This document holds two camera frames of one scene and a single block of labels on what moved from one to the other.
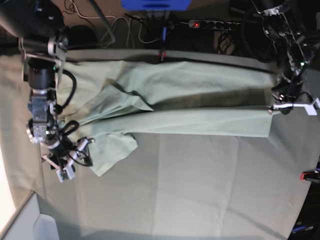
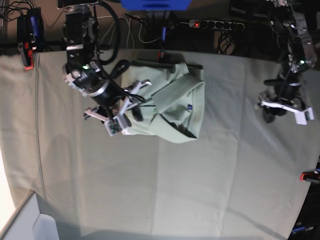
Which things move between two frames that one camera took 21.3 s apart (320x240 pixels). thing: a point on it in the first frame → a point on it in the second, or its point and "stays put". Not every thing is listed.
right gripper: [68, 172] → [136, 111]
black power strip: [218, 24] stays put
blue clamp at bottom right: [302, 228] stays put
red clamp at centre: [162, 55] stays put
